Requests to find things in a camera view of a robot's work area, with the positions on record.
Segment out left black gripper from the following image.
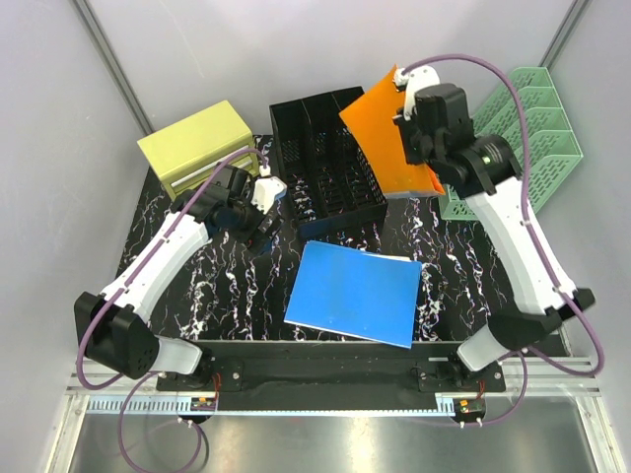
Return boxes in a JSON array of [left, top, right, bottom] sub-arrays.
[[227, 187, 284, 255]]

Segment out yellow-green drawer cabinet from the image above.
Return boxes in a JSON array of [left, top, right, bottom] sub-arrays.
[[138, 101, 254, 200]]

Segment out orange folder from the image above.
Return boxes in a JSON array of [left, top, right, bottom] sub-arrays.
[[339, 66, 445, 199]]

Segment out black magazine file holder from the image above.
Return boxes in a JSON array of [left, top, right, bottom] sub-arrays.
[[269, 86, 387, 240]]

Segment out blue folder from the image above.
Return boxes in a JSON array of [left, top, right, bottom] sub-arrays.
[[284, 240, 422, 349]]

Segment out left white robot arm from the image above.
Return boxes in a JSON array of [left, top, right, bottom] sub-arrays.
[[74, 166, 287, 390]]

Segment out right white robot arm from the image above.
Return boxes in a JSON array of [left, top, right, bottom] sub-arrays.
[[393, 84, 596, 391]]

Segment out black marble desk mat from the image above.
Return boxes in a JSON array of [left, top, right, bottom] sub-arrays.
[[98, 133, 568, 343]]

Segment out green mesh file organizer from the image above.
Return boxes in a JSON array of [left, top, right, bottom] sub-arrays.
[[437, 66, 587, 223]]

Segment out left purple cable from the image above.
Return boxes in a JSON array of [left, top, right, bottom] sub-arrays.
[[75, 147, 270, 470]]

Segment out purple cable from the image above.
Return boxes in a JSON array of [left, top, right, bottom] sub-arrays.
[[75, 147, 270, 470], [398, 52, 606, 428]]

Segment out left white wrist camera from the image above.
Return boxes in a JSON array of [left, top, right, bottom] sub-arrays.
[[250, 176, 287, 215]]

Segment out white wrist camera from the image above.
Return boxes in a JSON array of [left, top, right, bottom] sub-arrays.
[[392, 66, 441, 121], [250, 176, 287, 215]]

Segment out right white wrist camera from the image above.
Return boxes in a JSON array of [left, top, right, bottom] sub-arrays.
[[392, 66, 441, 121]]

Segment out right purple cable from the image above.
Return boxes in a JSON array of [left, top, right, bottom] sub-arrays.
[[398, 52, 606, 428]]

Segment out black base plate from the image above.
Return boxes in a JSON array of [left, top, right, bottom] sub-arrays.
[[159, 341, 505, 393]]

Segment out aluminium frame rail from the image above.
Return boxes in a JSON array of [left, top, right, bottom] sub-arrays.
[[44, 357, 630, 472]]

